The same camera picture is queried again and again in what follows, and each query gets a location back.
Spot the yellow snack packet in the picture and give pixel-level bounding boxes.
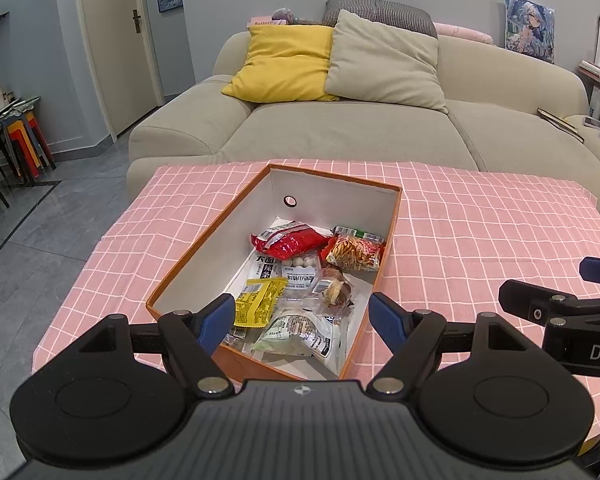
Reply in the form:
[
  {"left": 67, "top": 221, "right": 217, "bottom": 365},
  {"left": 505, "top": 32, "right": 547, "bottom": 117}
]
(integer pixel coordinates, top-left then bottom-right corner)
[{"left": 234, "top": 276, "right": 288, "bottom": 329}]

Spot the yellow pillow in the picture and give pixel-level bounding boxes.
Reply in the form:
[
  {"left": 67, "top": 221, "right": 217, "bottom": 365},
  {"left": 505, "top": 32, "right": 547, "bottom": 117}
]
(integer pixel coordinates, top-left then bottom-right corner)
[{"left": 221, "top": 24, "right": 338, "bottom": 102}]

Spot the anime print pillow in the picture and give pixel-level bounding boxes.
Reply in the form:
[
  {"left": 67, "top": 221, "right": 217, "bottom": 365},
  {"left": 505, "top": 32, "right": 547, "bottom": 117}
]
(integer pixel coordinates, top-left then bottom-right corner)
[{"left": 502, "top": 0, "right": 556, "bottom": 64}]

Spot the black notebook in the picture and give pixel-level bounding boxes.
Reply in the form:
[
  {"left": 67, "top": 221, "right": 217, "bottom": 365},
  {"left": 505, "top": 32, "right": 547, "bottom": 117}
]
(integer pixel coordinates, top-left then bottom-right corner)
[{"left": 536, "top": 107, "right": 585, "bottom": 142}]

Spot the red snack packet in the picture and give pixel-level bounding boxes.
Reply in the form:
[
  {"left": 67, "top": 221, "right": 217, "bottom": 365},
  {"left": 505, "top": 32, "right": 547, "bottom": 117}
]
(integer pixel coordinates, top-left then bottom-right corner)
[{"left": 251, "top": 221, "right": 331, "bottom": 261}]

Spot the green white packet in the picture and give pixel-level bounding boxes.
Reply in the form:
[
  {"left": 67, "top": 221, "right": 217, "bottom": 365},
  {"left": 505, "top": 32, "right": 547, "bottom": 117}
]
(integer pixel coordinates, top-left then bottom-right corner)
[{"left": 251, "top": 307, "right": 348, "bottom": 368}]

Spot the beige pillow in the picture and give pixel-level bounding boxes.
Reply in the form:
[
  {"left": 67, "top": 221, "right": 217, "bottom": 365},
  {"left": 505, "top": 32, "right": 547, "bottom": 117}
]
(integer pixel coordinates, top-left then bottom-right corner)
[{"left": 324, "top": 9, "right": 449, "bottom": 114}]

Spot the cream door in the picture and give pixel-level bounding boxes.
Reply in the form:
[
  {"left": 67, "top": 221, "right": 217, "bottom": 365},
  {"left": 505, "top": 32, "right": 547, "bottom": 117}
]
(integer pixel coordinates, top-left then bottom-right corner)
[{"left": 77, "top": 0, "right": 163, "bottom": 138}]

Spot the beige sofa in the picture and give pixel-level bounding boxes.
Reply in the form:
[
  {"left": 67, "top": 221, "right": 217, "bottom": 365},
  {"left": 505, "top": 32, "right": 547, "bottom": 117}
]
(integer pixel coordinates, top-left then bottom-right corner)
[{"left": 126, "top": 25, "right": 600, "bottom": 196}]

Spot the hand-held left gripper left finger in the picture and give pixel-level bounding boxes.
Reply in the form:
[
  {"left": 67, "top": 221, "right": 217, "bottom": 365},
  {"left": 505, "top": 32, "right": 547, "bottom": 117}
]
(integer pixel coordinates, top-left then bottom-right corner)
[{"left": 77, "top": 294, "right": 236, "bottom": 401}]

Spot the orange cardboard box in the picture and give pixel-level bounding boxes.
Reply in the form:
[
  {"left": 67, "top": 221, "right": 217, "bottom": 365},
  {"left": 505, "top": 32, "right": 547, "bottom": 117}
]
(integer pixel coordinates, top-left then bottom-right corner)
[{"left": 146, "top": 162, "right": 403, "bottom": 383}]

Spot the clear packet of white balls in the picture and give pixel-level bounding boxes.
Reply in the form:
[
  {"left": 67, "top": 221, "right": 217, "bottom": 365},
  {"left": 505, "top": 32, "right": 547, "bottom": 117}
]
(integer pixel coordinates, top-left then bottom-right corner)
[{"left": 280, "top": 254, "right": 323, "bottom": 293}]

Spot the white breadstick packet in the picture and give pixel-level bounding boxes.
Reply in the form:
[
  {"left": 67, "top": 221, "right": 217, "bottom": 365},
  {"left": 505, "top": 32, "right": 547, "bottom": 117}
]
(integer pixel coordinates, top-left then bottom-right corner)
[{"left": 247, "top": 254, "right": 291, "bottom": 286}]

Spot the clear packet of brown buns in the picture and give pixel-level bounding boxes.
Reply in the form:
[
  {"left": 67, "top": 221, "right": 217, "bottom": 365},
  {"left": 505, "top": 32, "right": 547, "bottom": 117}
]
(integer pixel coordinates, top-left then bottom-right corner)
[{"left": 312, "top": 267, "right": 356, "bottom": 311}]

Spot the dining table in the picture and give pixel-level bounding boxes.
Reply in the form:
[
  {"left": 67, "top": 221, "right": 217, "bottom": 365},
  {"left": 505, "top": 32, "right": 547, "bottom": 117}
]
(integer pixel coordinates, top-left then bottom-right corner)
[{"left": 0, "top": 94, "right": 43, "bottom": 128}]

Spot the green sausage stick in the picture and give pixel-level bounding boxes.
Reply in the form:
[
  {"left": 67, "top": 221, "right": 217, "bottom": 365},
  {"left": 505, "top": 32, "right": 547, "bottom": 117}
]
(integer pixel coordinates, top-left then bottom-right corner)
[{"left": 332, "top": 225, "right": 383, "bottom": 242}]

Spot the grey houndstooth pillow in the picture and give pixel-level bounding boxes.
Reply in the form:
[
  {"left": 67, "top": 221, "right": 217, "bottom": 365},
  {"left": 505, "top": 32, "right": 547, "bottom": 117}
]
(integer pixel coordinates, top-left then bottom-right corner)
[{"left": 321, "top": 0, "right": 438, "bottom": 39}]

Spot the grey plush toy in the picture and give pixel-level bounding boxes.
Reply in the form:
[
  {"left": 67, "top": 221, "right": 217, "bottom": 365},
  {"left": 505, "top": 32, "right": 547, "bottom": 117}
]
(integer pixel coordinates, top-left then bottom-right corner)
[{"left": 270, "top": 7, "right": 323, "bottom": 26}]

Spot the stack of coloured stools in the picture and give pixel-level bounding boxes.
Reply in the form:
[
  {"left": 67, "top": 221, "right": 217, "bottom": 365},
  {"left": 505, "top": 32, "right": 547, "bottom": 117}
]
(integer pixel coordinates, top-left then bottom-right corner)
[{"left": 0, "top": 110, "right": 57, "bottom": 181}]

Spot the pink cushion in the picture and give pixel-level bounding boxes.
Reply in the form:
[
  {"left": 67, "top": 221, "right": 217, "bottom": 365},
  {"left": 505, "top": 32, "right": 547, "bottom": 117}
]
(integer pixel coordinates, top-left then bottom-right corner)
[{"left": 432, "top": 22, "right": 495, "bottom": 46}]

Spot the orange stick snack packet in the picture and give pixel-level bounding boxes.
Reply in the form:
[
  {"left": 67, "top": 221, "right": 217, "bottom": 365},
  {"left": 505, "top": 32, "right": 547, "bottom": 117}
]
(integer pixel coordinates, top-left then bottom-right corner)
[{"left": 324, "top": 232, "right": 386, "bottom": 273}]

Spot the pink checked tablecloth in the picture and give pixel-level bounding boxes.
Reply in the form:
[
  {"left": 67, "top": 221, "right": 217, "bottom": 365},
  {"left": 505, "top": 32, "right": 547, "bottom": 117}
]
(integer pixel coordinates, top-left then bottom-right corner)
[{"left": 31, "top": 160, "right": 600, "bottom": 456}]

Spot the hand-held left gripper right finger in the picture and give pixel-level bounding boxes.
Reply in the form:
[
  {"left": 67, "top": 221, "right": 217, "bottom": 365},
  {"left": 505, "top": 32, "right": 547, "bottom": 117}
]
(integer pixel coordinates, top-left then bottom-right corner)
[{"left": 367, "top": 293, "right": 527, "bottom": 401}]

